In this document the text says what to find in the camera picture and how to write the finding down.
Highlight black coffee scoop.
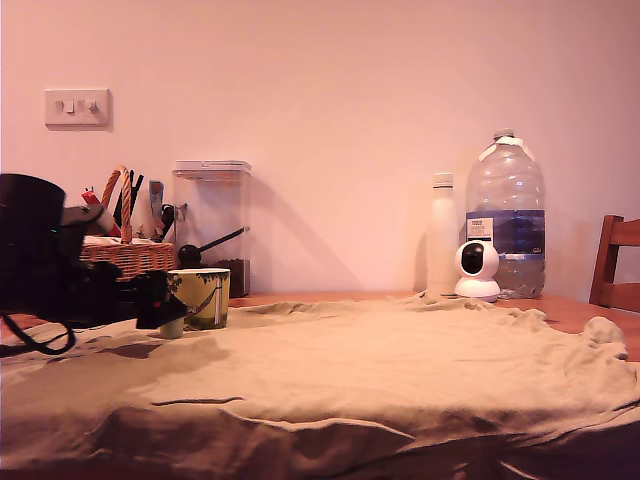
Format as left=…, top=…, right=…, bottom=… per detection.
left=177, top=226, right=250, bottom=270

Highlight red kitchen utensil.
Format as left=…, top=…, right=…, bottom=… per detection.
left=82, top=186, right=121, bottom=238

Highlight yellow green printed mug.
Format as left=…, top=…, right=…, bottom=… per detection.
left=166, top=267, right=232, bottom=332

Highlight small white round camera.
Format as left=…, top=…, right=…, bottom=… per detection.
left=453, top=240, right=502, bottom=304

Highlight blue grey kitchen utensil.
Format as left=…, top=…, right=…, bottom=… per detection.
left=148, top=179, right=166, bottom=236

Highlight black kitchen utensils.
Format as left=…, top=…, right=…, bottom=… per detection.
left=111, top=169, right=145, bottom=227

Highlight woven wicker basket with handle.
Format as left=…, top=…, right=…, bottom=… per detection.
left=78, top=164, right=178, bottom=284

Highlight beige table cloth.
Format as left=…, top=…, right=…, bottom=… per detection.
left=0, top=291, right=640, bottom=480

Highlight white wall light switch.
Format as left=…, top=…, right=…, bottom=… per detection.
left=44, top=88, right=113, bottom=132

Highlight white papers in basket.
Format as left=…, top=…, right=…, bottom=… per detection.
left=82, top=234, right=160, bottom=247

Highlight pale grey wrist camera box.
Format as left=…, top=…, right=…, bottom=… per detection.
left=61, top=203, right=115, bottom=238

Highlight brown wooden chair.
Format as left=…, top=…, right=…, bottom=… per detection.
left=588, top=214, right=640, bottom=314

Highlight large clear water bottle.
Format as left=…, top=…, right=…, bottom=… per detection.
left=464, top=127, right=547, bottom=301

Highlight black handled scissors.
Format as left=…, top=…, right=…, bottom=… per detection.
left=158, top=201, right=190, bottom=242

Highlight white slim bottle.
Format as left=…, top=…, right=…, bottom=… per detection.
left=425, top=171, right=460, bottom=298

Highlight clear plastic storage container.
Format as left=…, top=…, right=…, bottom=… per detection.
left=171, top=159, right=253, bottom=299

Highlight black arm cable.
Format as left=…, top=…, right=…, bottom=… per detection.
left=0, top=310, right=77, bottom=358

